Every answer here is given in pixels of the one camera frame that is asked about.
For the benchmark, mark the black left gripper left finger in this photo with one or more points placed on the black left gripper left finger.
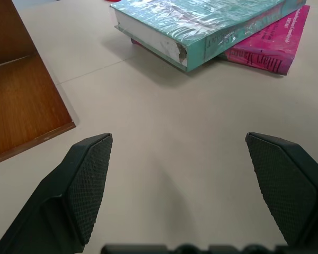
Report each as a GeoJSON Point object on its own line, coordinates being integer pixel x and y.
{"type": "Point", "coordinates": [69, 195]}

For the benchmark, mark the brown wooden shelf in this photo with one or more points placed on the brown wooden shelf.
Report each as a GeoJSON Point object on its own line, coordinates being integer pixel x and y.
{"type": "Point", "coordinates": [18, 87]}

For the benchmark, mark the teal hardcover book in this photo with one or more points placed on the teal hardcover book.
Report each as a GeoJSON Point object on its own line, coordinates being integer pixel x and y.
{"type": "Point", "coordinates": [201, 26]}

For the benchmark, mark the pink paperback book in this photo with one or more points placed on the pink paperback book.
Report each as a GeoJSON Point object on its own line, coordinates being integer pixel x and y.
{"type": "Point", "coordinates": [275, 45]}

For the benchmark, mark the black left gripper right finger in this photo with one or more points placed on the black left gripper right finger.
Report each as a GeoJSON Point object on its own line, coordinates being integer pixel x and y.
{"type": "Point", "coordinates": [286, 185]}

